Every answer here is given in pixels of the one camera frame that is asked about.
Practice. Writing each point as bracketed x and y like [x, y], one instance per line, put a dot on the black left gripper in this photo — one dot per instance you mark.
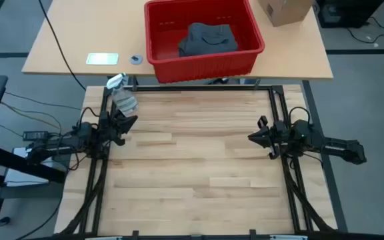
[108, 126]

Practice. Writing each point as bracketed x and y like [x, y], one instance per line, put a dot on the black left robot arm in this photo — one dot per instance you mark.
[55, 146]

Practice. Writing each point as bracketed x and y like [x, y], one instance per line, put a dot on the dark grey garment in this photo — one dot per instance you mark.
[208, 40]

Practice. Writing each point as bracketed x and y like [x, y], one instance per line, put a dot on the black floor equipment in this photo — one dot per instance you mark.
[345, 13]

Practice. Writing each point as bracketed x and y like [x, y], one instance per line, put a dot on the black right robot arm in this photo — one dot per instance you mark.
[342, 148]

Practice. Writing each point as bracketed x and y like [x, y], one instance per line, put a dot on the light wooden desk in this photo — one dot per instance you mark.
[95, 33]

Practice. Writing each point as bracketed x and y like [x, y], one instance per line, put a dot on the red plastic bin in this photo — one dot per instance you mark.
[205, 68]

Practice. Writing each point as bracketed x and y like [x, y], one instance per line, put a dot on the grey metal box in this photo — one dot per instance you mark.
[18, 178]

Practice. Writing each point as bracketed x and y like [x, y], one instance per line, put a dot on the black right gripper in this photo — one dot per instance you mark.
[280, 136]

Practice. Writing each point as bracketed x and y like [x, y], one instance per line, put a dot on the clear spray bottle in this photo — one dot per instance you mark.
[123, 100]

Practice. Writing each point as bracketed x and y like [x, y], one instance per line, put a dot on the cardboard box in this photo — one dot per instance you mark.
[285, 11]

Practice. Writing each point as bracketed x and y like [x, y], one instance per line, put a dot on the black power adapter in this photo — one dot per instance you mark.
[35, 135]

